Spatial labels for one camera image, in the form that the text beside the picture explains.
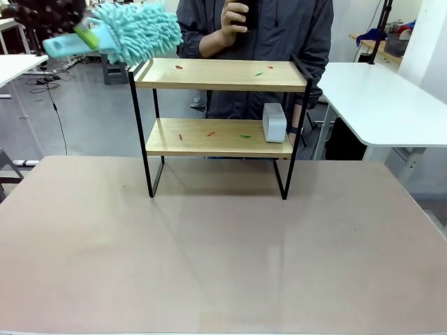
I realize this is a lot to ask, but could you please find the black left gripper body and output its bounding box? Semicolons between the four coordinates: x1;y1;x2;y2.
15;0;87;36

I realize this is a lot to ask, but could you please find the teal chenille duster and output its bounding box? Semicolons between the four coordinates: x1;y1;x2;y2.
41;0;184;67

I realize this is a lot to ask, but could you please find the black mesh pen cup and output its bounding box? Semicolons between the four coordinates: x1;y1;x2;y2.
229;0;260;31

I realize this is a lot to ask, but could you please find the grey rectangular speaker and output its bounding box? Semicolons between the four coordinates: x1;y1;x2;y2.
262;102;288;144

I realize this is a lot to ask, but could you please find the person's right forearm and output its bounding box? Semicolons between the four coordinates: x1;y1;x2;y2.
198;29;228;59

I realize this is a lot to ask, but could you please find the person's left forearm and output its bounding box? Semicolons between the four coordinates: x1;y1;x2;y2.
288;103;302;129

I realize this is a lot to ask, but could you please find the person's right hand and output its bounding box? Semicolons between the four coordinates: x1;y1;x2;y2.
219;0;250;48

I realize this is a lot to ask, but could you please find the white background desk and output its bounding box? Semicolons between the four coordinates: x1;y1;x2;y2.
0;17;29;56

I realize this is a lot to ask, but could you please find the grey plastic step stool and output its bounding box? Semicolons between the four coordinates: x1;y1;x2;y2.
100;50;130;86

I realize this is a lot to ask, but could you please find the white table with leg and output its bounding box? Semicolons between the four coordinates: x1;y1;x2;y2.
0;54;50;120

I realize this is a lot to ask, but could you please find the grey chair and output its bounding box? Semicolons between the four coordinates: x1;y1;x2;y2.
0;147;25;204

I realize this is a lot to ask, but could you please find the person in grey jacket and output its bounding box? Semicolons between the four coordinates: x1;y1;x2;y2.
175;0;335;120

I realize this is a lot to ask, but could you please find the black folding chair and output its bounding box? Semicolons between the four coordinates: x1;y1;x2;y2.
296;99;317;147

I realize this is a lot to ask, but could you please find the blue cloth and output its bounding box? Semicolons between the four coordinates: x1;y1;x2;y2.
356;27;388;47

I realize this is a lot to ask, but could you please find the large white table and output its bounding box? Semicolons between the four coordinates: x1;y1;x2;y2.
314;61;447;161

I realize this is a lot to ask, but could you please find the black vertical pole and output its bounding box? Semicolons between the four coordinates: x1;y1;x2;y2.
366;0;393;66

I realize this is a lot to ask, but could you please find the wooden background table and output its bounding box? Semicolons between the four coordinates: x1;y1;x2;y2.
348;33;404;66

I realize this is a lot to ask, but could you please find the grey mesh basket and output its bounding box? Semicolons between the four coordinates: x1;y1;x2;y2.
385;32;410;57

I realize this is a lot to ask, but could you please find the black floor cable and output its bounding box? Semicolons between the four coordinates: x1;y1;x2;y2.
30;64;69;156

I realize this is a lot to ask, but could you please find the two-tier wooden black-frame shelf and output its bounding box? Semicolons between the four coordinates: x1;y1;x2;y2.
127;52;314;201

